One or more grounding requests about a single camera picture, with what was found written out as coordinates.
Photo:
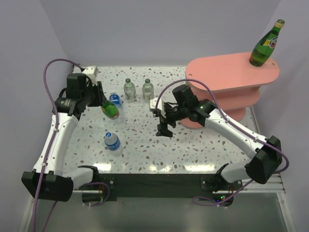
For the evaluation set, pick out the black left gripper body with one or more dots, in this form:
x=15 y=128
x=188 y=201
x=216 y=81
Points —
x=91 y=95

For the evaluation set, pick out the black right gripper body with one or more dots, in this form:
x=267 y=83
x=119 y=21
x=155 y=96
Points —
x=175 y=113

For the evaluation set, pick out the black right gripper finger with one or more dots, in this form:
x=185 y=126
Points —
x=162 y=123
x=166 y=133

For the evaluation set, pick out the green glass bottle gold cap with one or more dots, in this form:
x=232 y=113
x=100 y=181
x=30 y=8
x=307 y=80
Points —
x=265 y=47

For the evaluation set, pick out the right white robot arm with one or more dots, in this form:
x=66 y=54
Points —
x=264 y=154

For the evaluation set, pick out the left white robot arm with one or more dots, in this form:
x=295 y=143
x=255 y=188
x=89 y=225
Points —
x=47 y=180

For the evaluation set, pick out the pink three-tier shelf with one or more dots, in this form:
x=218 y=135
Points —
x=231 y=79

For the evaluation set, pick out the lying blue label water bottle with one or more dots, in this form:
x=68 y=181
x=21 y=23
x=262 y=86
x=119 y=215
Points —
x=115 y=99

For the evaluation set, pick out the clear Chang glass bottle left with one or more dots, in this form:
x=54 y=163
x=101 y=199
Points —
x=129 y=90

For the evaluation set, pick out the clear chang glass bottle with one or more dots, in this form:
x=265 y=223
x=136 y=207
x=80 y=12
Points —
x=148 y=90
x=129 y=90

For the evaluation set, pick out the clear Chang glass bottle right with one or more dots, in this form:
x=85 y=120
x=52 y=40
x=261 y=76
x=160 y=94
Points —
x=148 y=90

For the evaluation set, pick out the upright blue label water bottle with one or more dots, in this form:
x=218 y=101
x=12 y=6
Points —
x=113 y=144

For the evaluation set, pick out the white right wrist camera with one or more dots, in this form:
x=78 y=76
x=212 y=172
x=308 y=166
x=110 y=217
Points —
x=157 y=106

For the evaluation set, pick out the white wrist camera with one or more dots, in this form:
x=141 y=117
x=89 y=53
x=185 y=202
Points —
x=157 y=106
x=91 y=72

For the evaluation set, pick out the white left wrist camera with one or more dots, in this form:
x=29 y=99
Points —
x=91 y=72

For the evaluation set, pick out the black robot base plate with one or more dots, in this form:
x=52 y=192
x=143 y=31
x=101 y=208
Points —
x=165 y=185

